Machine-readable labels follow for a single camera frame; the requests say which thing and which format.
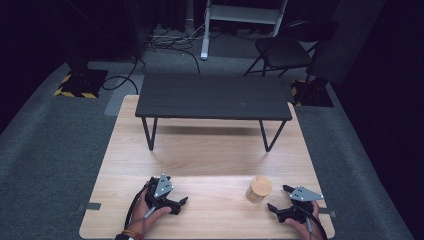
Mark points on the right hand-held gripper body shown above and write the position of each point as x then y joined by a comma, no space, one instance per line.
298,206

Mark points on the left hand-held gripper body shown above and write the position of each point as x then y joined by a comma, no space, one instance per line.
158,196

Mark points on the wooden cylinder block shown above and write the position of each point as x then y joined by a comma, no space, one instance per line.
259,190

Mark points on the person's right hand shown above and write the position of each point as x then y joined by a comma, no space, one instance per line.
305,228

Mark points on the person's left hand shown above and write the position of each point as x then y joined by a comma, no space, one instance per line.
146,216

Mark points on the grey tape strip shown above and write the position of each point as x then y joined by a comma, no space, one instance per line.
332,212
90,206

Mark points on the small black table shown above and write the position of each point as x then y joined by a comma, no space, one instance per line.
213,96

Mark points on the black base with hazard tape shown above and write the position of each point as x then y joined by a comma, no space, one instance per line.
83,83
311,93

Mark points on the black folding chair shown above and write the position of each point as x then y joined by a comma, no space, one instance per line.
286,50

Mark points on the white metal desk frame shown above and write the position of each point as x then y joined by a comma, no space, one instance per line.
240,15

